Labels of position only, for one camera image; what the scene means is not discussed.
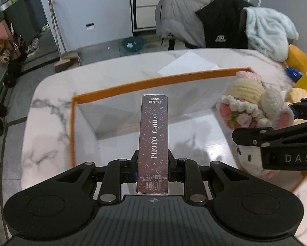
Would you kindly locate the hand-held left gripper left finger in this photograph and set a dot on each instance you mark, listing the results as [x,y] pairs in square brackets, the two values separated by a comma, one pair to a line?
[133,169]

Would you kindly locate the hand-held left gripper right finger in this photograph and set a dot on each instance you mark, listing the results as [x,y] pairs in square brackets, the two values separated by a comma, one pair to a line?
[172,169]

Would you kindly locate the dark speckled photo card box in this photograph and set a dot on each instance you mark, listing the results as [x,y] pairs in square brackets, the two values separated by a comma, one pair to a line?
[153,138]

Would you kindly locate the crochet bunny doll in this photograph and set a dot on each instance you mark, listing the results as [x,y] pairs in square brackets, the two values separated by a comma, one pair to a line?
[248,97]

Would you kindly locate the orange-rimmed white storage box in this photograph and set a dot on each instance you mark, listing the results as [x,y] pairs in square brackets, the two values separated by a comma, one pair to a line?
[122,117]

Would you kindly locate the blue toy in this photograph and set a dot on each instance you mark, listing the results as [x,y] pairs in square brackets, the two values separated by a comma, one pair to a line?
[294,73]

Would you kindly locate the yellow toy pile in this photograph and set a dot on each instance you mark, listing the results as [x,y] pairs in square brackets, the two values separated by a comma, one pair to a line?
[301,59]

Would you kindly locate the light blue fleece blanket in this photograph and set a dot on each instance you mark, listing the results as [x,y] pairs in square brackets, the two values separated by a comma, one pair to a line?
[269,30]

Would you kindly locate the white paper sheet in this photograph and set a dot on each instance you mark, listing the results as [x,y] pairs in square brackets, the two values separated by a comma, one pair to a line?
[188,64]

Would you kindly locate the black jacket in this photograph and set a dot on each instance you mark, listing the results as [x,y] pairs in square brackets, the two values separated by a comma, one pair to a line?
[222,23]

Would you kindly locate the green basin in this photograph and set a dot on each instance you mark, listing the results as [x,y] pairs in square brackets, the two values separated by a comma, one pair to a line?
[133,44]

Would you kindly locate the brown dustpan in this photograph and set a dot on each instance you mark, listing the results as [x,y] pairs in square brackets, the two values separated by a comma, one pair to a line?
[67,61]

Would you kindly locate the grey padded jacket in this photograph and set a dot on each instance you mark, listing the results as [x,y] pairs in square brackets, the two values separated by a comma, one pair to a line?
[179,12]

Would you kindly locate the pair of light shoes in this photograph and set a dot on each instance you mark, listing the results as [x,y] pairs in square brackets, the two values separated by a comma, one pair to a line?
[45,27]
[32,46]

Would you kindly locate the white drawer cabinet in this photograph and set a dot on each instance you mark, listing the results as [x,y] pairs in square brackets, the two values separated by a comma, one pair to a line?
[145,5]

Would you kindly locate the patterned ball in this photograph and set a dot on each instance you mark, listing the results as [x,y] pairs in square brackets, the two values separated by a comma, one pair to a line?
[5,55]

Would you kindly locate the dark sideboard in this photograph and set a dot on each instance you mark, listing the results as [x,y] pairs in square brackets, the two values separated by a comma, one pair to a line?
[25,15]

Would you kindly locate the wall socket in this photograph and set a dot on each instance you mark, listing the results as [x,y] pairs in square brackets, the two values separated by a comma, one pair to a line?
[90,26]

